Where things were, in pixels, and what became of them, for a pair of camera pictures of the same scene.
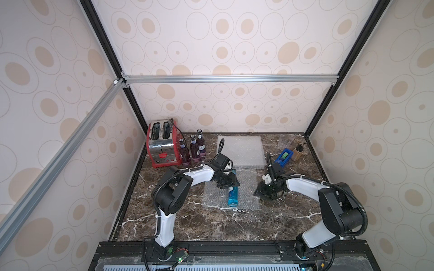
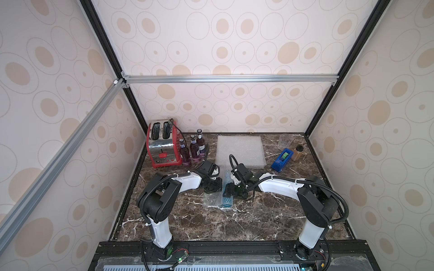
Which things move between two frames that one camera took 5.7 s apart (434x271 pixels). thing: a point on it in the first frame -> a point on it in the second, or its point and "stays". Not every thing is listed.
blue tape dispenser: (284, 157) stays
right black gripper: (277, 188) -> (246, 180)
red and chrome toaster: (163, 143) stays
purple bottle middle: (194, 149) stays
